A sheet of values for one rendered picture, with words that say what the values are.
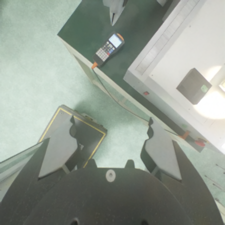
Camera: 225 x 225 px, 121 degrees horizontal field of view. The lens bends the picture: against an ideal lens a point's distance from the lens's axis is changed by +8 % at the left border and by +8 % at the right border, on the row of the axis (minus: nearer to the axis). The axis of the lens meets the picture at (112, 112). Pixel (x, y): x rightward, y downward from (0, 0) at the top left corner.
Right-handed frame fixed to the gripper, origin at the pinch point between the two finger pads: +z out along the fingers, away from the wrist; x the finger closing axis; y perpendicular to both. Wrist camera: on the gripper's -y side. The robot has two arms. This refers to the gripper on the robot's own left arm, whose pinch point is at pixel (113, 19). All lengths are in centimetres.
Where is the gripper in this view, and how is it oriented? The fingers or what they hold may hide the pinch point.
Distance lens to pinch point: 42.8
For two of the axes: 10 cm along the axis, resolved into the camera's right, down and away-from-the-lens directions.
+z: -2.4, 1.2, 9.6
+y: -6.4, 7.3, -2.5
